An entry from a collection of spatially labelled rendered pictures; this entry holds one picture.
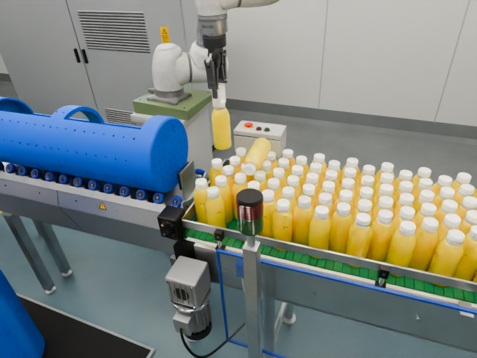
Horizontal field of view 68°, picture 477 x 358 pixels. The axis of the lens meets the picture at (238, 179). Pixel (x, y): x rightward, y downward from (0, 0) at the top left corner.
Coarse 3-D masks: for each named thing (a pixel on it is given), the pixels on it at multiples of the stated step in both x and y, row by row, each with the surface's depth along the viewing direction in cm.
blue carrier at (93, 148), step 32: (0, 128) 140; (32, 128) 135; (64, 128) 131; (96, 128) 127; (128, 128) 124; (160, 128) 123; (0, 160) 152; (32, 160) 141; (64, 160) 133; (96, 160) 127; (128, 160) 122; (160, 160) 126
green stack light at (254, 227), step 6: (240, 222) 84; (246, 222) 83; (252, 222) 83; (258, 222) 83; (240, 228) 85; (246, 228) 84; (252, 228) 84; (258, 228) 84; (246, 234) 85; (252, 234) 85
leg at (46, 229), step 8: (40, 224) 203; (48, 224) 206; (48, 232) 207; (48, 240) 209; (56, 240) 214; (48, 248) 215; (56, 248) 215; (56, 256) 217; (64, 256) 222; (64, 264) 223; (64, 272) 225
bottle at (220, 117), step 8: (216, 112) 124; (224, 112) 124; (216, 120) 125; (224, 120) 125; (216, 128) 127; (224, 128) 127; (216, 136) 129; (224, 136) 128; (216, 144) 131; (224, 144) 130
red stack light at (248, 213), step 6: (240, 204) 81; (258, 204) 81; (240, 210) 82; (246, 210) 81; (252, 210) 80; (258, 210) 81; (240, 216) 83; (246, 216) 82; (252, 216) 81; (258, 216) 82
